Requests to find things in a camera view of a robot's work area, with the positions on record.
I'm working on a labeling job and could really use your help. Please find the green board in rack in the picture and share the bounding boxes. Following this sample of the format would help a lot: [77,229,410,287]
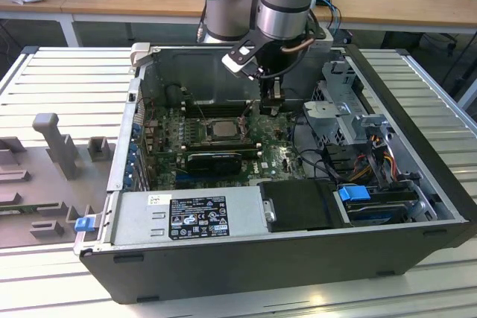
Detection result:
[0,202,61,215]

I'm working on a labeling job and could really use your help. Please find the blue disk carrier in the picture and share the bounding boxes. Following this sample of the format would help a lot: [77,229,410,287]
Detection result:
[337,182,408,226]

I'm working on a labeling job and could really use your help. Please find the black plastic shroud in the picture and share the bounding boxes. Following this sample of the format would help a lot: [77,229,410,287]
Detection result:
[257,179,354,234]

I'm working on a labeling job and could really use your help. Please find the grey power supply unit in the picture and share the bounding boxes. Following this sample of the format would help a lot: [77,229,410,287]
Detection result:
[110,185,270,247]

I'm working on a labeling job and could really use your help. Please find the black graphics card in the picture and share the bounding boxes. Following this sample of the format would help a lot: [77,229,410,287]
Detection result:
[185,151,243,177]

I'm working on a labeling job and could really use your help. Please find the grey parts rack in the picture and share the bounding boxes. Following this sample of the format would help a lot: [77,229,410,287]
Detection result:
[0,112,117,249]

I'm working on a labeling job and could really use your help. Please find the grey optical drive bay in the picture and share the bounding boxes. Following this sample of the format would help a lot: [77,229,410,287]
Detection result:
[312,58,369,111]

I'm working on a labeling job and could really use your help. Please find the CPU socket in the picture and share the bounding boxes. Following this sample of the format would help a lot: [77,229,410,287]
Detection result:
[203,116,250,144]

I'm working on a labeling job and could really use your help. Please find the yellow red orange wires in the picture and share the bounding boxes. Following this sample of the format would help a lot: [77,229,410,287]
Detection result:
[350,145,397,182]

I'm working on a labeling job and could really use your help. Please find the black looped cable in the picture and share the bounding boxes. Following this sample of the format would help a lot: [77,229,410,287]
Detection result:
[291,108,337,182]

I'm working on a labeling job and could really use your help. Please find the black cylindrical component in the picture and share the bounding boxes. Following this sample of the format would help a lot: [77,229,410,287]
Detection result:
[165,84,184,107]

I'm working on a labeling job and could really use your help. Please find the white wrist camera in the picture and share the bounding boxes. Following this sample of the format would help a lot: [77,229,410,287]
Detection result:
[221,37,262,81]

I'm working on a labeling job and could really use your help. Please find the metal socket cover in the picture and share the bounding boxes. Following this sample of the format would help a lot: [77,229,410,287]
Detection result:
[238,113,251,141]

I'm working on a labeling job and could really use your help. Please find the grey metal drive cage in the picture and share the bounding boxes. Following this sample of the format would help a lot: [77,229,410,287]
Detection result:
[300,100,397,192]

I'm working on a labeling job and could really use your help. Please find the grey case handle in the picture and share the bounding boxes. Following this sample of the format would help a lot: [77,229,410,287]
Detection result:
[129,42,151,70]

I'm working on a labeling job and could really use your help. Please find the silver CPU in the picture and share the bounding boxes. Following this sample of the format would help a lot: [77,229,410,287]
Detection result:
[211,121,240,139]

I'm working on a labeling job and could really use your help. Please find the black PC case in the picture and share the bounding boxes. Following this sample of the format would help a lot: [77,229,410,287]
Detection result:
[72,42,477,306]

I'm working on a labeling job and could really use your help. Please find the blue case latch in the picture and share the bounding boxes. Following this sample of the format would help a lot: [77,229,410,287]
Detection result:
[74,217,95,232]

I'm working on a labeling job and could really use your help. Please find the green motherboard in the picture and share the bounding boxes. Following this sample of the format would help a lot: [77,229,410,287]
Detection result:
[139,104,310,191]

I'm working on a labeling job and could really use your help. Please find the blue cables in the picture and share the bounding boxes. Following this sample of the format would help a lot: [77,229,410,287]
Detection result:
[315,0,343,33]

